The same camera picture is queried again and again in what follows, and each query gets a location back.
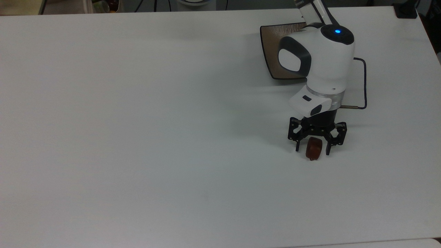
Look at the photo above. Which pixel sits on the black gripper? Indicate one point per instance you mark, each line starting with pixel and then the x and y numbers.
pixel 320 122

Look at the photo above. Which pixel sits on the small brown round food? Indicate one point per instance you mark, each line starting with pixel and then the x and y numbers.
pixel 314 148

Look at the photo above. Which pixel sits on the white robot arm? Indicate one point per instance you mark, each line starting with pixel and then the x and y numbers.
pixel 327 58

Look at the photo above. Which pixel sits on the square brown ceramic plate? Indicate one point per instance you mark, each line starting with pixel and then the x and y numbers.
pixel 272 44

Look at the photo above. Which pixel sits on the black table clamp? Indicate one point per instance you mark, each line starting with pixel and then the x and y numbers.
pixel 406 12

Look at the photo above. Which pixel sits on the black clamp pole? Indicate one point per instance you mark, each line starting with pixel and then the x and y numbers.
pixel 43 7

